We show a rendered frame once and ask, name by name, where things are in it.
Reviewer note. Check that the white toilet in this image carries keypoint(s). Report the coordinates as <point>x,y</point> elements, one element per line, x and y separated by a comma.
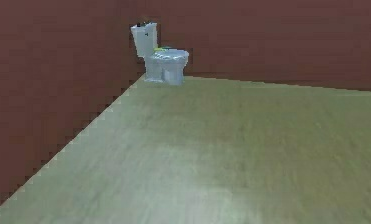
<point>166,65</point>

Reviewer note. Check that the yellow green small object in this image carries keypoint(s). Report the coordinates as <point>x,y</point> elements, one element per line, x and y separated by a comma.
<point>160,49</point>

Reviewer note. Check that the small black object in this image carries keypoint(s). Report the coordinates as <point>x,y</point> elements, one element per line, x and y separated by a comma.
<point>142,24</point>

